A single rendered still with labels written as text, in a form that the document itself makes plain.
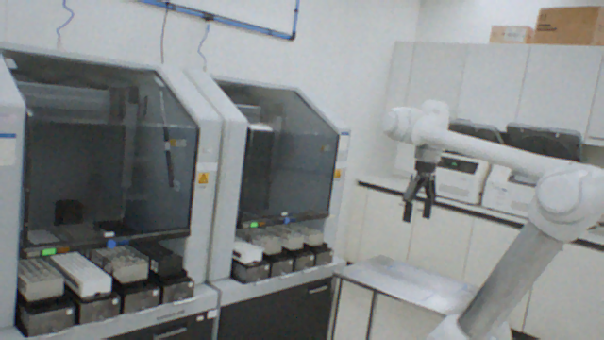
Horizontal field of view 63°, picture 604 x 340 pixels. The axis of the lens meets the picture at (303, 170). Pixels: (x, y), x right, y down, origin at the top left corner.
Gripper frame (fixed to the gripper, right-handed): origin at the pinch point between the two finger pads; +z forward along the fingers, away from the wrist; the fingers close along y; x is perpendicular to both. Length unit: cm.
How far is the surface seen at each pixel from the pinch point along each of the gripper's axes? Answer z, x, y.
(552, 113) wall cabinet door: -49, 36, 248
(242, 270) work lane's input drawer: 41, 69, -17
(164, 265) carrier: 34, 74, -53
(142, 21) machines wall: -67, 186, -9
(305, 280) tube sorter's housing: 52, 66, 23
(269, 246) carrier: 34, 73, 2
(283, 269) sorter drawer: 43, 66, 6
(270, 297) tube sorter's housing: 56, 66, 0
